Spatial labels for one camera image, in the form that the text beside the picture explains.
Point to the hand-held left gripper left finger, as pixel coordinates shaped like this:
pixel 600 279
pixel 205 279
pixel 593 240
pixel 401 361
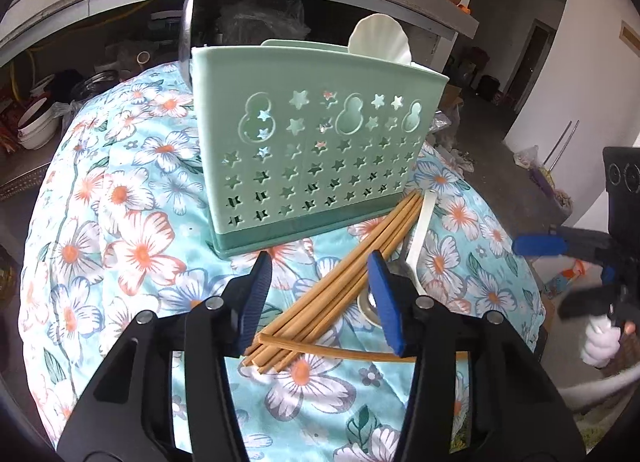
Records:
pixel 257 292

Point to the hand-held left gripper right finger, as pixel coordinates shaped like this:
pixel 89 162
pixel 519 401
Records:
pixel 385 292

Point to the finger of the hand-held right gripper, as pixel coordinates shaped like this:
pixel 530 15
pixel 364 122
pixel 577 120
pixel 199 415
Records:
pixel 540 244
pixel 585 303

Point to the metal spoon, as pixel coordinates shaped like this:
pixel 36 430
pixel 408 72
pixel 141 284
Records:
pixel 367 312

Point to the bundle of wooden chopsticks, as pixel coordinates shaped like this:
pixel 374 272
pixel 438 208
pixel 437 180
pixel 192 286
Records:
pixel 340 287

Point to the white plastic spoon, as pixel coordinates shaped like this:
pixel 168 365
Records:
pixel 424 227

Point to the tan bamboo chopstick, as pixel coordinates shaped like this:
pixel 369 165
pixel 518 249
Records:
pixel 325 348

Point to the green plastic utensil holder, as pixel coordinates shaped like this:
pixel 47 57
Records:
pixel 300 91

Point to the person's right forearm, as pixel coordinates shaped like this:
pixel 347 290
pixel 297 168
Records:
pixel 605 387

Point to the person's right hand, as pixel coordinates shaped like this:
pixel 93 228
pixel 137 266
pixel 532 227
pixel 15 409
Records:
pixel 597 344

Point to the purple dustpan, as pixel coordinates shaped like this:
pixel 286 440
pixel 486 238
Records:
pixel 542 176

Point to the broom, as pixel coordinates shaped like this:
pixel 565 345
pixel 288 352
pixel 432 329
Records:
pixel 562 144

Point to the small plastic bag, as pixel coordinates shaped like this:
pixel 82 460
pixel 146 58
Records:
pixel 526 157

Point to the floral blanket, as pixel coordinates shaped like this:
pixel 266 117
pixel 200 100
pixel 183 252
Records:
pixel 125 222

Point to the black bin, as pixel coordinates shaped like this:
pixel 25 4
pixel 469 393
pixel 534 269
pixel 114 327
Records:
pixel 489 88

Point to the cardboard box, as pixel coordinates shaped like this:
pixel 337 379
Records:
pixel 451 97

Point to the small orange fruit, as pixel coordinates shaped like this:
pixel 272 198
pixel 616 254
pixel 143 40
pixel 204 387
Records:
pixel 466 8

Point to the glass jar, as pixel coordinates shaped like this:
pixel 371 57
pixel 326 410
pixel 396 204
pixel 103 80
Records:
pixel 95 85

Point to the dark spatula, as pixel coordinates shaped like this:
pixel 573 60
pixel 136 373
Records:
pixel 187 31

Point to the clear plastic bag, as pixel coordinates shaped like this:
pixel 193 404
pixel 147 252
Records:
pixel 265 21

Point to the stack of white bowls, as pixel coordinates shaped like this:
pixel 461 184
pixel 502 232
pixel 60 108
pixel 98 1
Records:
pixel 37 121

